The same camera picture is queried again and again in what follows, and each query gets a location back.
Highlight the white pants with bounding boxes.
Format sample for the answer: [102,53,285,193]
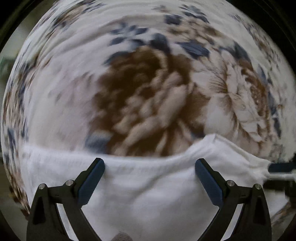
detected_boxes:
[21,134,287,240]

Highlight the floral bed blanket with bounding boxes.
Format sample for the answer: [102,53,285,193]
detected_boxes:
[1,1,295,215]

